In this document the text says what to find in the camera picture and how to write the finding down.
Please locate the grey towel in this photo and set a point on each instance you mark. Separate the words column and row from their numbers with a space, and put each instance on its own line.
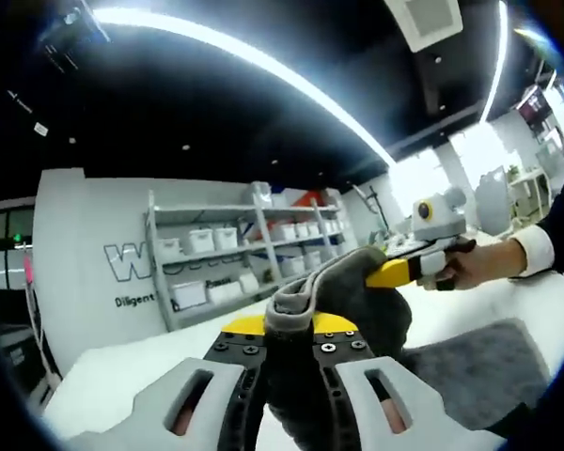
column 474, row 371

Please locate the person's right hand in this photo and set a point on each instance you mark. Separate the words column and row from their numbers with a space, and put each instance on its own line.
column 486, row 263

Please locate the row of white storage boxes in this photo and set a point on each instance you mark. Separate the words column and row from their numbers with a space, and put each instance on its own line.
column 202, row 239

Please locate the short ceiling light strip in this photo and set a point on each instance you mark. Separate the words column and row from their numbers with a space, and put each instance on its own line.
column 500, row 47

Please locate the grey metal shelf unit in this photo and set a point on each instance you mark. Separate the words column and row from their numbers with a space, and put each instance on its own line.
column 207, row 213

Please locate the pink hanging tag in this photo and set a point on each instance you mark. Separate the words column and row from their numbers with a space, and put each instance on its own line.
column 27, row 269

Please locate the white ceiling air conditioner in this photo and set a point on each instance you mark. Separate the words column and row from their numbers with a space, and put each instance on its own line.
column 427, row 19

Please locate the long ceiling light strip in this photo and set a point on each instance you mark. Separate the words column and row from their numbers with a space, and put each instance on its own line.
column 244, row 47

